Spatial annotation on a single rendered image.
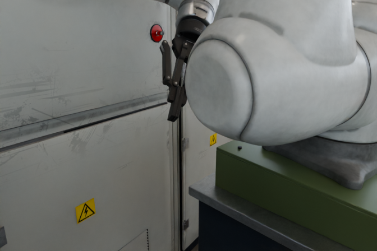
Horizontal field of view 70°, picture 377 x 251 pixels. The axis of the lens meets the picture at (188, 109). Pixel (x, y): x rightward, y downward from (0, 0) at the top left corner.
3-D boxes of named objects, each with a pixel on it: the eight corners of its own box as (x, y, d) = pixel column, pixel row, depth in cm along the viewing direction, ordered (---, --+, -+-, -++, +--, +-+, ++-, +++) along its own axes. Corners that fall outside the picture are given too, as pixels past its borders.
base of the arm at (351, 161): (294, 125, 67) (298, 103, 66) (400, 162, 50) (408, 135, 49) (243, 139, 57) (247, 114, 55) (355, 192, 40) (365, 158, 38)
